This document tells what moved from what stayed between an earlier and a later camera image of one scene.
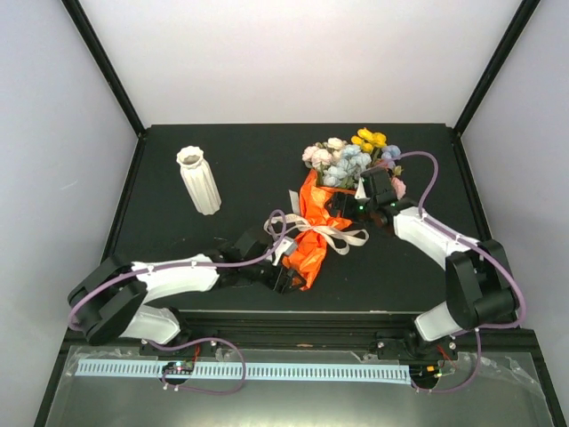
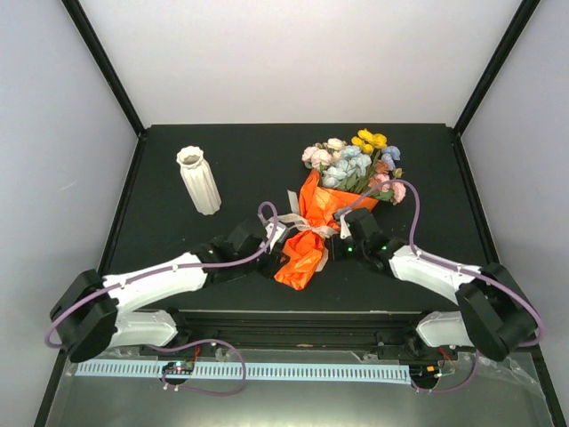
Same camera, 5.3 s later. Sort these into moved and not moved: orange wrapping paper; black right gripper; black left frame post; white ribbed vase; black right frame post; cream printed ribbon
Moved: black right gripper; cream printed ribbon
Not moved: black right frame post; black left frame post; white ribbed vase; orange wrapping paper
